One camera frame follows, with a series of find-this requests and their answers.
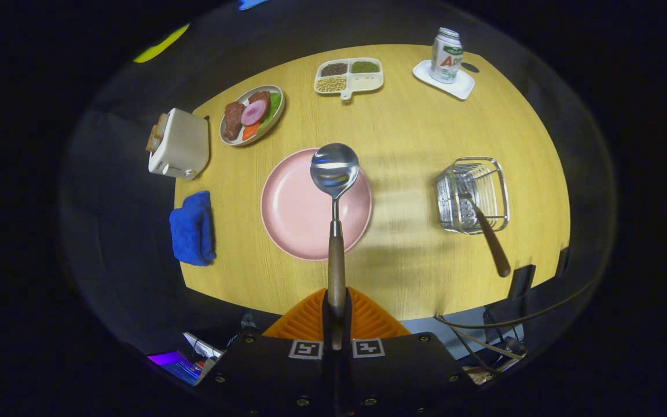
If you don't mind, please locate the spoon with wooden handle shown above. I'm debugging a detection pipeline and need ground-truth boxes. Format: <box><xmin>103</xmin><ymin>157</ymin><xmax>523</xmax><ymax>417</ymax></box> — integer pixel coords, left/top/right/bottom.
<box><xmin>310</xmin><ymin>143</ymin><xmax>361</xmax><ymax>319</ymax></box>

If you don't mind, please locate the white green-label drink bottle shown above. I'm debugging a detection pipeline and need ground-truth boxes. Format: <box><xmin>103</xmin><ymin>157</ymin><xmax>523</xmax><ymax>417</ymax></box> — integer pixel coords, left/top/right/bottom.
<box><xmin>430</xmin><ymin>27</ymin><xmax>463</xmax><ymax>85</ymax></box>

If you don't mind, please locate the purple glowing device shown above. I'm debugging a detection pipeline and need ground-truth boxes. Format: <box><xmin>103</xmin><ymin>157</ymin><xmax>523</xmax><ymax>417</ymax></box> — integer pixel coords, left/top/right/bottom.
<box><xmin>147</xmin><ymin>350</ymin><xmax>201</xmax><ymax>386</ymax></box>

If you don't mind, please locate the fork with wooden handle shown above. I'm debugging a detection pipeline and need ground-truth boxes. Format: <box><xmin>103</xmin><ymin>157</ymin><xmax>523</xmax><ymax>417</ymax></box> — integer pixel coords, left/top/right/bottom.
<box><xmin>459</xmin><ymin>194</ymin><xmax>511</xmax><ymax>278</ymax></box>

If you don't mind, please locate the black cable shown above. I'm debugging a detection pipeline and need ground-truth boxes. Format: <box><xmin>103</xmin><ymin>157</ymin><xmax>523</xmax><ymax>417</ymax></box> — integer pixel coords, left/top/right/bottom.
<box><xmin>433</xmin><ymin>278</ymin><xmax>600</xmax><ymax>330</ymax></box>

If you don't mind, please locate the white square coaster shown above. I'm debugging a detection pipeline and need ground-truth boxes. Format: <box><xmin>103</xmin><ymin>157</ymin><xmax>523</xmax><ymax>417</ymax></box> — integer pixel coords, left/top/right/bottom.
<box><xmin>412</xmin><ymin>60</ymin><xmax>476</xmax><ymax>101</ymax></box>

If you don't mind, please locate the pink round plate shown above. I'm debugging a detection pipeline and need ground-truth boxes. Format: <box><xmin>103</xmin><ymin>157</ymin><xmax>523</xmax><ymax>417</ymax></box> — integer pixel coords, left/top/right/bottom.
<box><xmin>260</xmin><ymin>148</ymin><xmax>373</xmax><ymax>261</ymax></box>

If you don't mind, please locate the blue folded cloth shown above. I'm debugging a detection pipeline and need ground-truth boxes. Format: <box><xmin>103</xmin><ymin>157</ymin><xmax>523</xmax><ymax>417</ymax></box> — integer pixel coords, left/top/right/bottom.
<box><xmin>168</xmin><ymin>191</ymin><xmax>217</xmax><ymax>267</ymax></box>

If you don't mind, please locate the grey food plate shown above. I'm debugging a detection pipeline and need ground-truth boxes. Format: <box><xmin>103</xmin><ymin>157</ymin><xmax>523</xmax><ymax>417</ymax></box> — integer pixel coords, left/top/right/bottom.
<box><xmin>219</xmin><ymin>85</ymin><xmax>285</xmax><ymax>147</ymax></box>

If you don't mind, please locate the white divided tray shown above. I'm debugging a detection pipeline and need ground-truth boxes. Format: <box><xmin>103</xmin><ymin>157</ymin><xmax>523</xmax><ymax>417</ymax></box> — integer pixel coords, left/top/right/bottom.
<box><xmin>314</xmin><ymin>57</ymin><xmax>384</xmax><ymax>101</ymax></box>

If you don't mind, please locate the green lettuce leaf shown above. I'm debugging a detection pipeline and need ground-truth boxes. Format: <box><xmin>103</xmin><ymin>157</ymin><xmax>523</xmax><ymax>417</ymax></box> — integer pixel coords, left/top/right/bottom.
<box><xmin>264</xmin><ymin>92</ymin><xmax>283</xmax><ymax>125</ymax></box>

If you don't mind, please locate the metal wire basket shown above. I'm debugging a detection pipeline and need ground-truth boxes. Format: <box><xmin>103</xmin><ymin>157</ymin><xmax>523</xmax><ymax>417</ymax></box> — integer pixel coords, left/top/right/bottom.
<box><xmin>435</xmin><ymin>157</ymin><xmax>510</xmax><ymax>235</ymax></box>

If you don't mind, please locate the pink ham slice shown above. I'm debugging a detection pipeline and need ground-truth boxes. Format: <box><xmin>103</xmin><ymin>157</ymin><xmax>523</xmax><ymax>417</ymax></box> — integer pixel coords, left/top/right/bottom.
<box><xmin>240</xmin><ymin>100</ymin><xmax>269</xmax><ymax>127</ymax></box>

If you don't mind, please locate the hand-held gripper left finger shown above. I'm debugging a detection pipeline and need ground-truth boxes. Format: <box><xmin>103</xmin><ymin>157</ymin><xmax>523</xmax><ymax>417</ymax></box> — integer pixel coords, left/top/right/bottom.
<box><xmin>197</xmin><ymin>288</ymin><xmax>335</xmax><ymax>416</ymax></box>

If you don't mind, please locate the cream white toaster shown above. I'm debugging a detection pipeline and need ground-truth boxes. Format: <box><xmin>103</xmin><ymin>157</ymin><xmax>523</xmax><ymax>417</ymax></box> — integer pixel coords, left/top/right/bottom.
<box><xmin>148</xmin><ymin>108</ymin><xmax>211</xmax><ymax>180</ymax></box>

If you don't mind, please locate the large brown meat piece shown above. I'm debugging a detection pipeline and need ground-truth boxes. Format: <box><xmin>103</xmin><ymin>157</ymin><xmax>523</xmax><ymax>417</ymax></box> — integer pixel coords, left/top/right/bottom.
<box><xmin>223</xmin><ymin>101</ymin><xmax>244</xmax><ymax>141</ymax></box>

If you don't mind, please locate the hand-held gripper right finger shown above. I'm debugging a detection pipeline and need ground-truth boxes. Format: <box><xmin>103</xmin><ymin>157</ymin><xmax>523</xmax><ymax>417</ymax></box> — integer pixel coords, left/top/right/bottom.
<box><xmin>339</xmin><ymin>288</ymin><xmax>476</xmax><ymax>416</ymax></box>

